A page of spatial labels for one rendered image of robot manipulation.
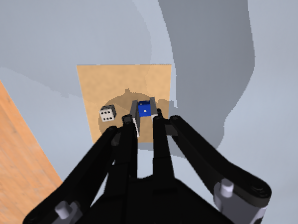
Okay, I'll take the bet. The blue die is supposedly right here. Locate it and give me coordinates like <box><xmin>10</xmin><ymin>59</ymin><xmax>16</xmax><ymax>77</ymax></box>
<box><xmin>138</xmin><ymin>100</ymin><xmax>151</xmax><ymax>117</ymax></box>

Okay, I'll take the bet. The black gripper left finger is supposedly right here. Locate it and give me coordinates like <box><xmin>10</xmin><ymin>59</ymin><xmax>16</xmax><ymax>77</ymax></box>
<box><xmin>22</xmin><ymin>100</ymin><xmax>140</xmax><ymax>224</ymax></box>

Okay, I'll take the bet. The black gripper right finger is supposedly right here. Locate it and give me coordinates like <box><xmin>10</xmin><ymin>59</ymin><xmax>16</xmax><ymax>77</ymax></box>
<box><xmin>150</xmin><ymin>97</ymin><xmax>272</xmax><ymax>224</ymax></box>

